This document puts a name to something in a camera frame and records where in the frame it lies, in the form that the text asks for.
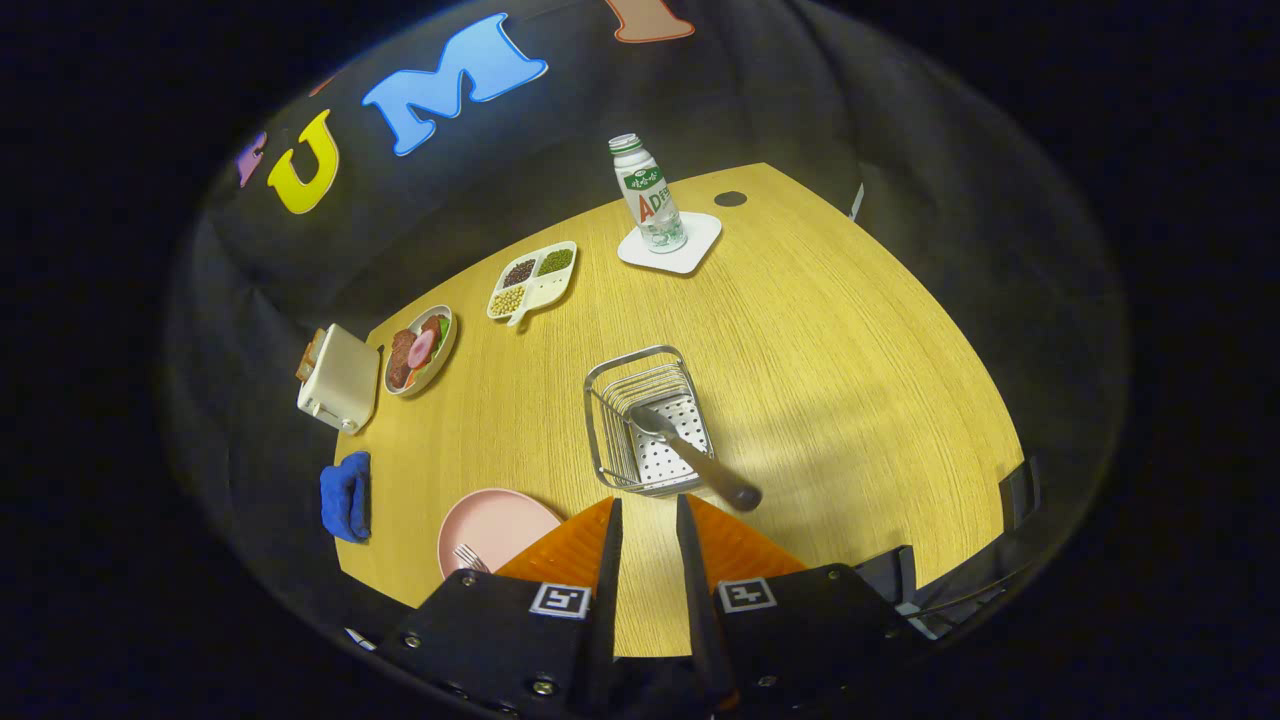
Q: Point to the clear bottle with green label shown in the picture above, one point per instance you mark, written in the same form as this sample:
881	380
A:
650	195

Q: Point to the pink plate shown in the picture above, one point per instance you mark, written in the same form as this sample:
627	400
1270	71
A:
500	520

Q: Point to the white toaster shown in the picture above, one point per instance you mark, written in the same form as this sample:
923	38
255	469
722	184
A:
342	380

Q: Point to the black round table hole cover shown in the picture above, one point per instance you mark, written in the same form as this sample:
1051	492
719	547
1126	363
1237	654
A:
730	198

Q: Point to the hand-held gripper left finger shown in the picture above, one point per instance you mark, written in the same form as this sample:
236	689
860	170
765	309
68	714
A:
605	600

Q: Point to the blue folded cloth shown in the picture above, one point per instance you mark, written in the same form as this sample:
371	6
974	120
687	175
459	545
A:
345	495

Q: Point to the grey plate of toy food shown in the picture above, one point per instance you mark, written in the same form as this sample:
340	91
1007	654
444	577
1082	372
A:
445	350

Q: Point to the white square coaster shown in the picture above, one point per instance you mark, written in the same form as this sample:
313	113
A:
700	240

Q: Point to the green toy vegetable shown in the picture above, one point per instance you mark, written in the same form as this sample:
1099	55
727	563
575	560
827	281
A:
443	328

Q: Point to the brown toast slice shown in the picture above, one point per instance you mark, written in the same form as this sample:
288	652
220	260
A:
308	355

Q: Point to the white divided tray of beans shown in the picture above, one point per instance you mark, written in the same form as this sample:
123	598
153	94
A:
545	288

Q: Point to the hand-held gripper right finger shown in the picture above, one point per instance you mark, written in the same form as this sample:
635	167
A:
695	600

